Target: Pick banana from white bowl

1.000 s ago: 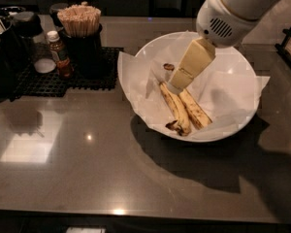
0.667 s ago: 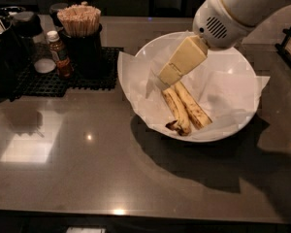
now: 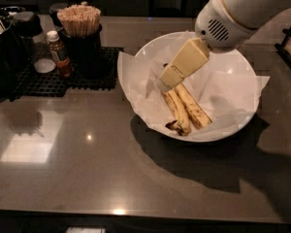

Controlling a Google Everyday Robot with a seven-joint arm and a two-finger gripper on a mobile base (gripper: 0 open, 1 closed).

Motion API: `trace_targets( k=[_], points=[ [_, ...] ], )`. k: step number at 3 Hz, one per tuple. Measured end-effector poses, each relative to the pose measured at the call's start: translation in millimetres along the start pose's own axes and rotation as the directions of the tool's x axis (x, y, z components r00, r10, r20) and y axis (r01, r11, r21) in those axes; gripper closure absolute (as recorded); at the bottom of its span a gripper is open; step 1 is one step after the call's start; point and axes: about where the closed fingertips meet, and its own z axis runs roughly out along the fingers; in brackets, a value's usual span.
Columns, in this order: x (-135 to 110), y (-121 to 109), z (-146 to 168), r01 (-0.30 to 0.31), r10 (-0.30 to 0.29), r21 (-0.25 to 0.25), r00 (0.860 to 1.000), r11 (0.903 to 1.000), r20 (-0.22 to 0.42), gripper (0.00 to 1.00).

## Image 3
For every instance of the white round bowl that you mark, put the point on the white round bowl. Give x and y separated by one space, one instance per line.
229 81

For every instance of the black chopstick holder cup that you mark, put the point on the black chopstick holder cup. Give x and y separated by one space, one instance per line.
85 52

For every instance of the glass shaker black lid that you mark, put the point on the glass shaker black lid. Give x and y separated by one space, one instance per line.
28 28

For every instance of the spotted banana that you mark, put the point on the spotted banana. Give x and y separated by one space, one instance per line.
196 114
181 121

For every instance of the wooden chopsticks bundle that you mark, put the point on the wooden chopsticks bundle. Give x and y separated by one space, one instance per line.
80 20

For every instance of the white paper liner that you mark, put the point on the white paper liner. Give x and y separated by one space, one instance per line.
229 94

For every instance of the small orange sauce bottle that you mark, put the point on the small orange sauce bottle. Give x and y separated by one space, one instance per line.
60 55

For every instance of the dark jar behind chopsticks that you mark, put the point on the dark jar behind chopsticks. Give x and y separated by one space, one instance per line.
53 11

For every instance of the black grid mat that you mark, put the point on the black grid mat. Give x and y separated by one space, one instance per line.
30 83

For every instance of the black container at left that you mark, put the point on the black container at left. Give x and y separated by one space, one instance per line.
12 54

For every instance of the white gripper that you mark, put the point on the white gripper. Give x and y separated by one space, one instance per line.
216 33

